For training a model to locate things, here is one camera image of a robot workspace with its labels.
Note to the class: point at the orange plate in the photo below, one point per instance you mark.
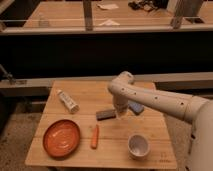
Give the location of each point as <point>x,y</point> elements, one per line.
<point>61,138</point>

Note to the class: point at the white paper sheet far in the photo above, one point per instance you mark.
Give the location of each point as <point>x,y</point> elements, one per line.
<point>107,6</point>

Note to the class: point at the white tube bottle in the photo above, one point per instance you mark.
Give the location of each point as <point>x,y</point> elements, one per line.
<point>69,103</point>

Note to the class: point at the metal clamp lever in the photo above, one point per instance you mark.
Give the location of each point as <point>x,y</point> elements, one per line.
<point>7,75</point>

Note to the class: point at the white ceramic cup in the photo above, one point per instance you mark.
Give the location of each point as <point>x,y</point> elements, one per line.
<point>138,147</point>

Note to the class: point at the white paper sheet near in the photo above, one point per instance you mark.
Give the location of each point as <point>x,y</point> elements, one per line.
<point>109,22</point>

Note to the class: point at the white paper sheet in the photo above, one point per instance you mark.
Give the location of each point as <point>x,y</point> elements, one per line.
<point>107,6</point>
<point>109,22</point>

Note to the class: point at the small clear cup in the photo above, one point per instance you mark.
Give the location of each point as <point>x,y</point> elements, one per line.
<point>43,22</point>

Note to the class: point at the grey post right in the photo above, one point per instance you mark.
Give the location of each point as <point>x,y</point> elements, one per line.
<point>186,9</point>

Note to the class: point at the orange carrot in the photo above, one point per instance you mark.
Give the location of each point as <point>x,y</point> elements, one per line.
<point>95,136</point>

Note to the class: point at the dark grey eraser block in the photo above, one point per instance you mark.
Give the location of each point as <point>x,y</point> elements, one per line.
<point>106,114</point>

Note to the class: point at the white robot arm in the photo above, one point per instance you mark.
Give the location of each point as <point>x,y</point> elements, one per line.
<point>194,110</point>

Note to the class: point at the blue sponge block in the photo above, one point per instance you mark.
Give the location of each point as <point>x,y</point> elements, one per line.
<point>136,108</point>

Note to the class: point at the grey vertical post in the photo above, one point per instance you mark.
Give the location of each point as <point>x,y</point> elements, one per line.
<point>87,7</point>

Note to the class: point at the translucent pusher tool tip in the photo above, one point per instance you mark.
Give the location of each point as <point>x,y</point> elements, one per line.
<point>120,113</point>

